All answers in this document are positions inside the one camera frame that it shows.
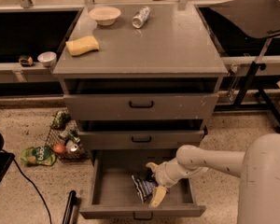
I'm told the black tray stand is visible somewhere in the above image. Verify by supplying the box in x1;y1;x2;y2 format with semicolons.
202;0;280;133

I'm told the silver can in basket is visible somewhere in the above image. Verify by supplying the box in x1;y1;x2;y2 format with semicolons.
65;140;78;153

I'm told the green chip bag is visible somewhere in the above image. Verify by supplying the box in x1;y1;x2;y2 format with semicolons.
50;110;71;130

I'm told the grey drawer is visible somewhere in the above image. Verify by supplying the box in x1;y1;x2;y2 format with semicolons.
64;77;218;120
80;149;205;220
79;119;208;150

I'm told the green bottle in basket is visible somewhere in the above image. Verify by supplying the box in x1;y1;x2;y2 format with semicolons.
59;126;80;144

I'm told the wire basket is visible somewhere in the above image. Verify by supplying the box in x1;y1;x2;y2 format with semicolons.
46;120;88;161

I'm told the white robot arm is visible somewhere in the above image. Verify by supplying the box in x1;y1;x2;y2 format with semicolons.
147;133;280;224

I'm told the grey top drawer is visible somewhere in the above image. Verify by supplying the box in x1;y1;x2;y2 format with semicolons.
64;77;218;120

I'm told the blue chip bag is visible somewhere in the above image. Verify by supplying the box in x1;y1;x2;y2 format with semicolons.
132;175;158;203

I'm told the yellow sponge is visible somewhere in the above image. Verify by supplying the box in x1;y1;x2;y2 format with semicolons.
66;35;99;56

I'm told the grey middle drawer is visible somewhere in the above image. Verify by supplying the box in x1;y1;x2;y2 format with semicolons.
79;119;208;150

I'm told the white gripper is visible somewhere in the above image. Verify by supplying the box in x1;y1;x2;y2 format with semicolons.
146;158;193;208

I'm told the grey bottom drawer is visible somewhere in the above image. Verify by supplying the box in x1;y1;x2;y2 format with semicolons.
80;149;205;220

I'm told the green snack pouch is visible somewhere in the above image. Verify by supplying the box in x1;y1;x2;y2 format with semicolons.
21;146;56;166

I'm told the black cable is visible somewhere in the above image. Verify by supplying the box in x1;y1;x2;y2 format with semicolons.
0;148;53;224

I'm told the red apple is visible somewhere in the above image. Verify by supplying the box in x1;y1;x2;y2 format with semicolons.
53;144;66;154

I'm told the grey drawer cabinet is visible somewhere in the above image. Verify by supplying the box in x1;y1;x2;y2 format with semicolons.
52;3;230;161

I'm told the black bar on floor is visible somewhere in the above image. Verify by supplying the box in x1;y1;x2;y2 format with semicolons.
62;190;80;224

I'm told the small white cup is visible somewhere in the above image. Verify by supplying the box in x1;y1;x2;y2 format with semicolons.
37;51;57;67

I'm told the beige bowl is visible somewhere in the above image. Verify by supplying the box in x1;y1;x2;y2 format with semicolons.
89;7;121;26

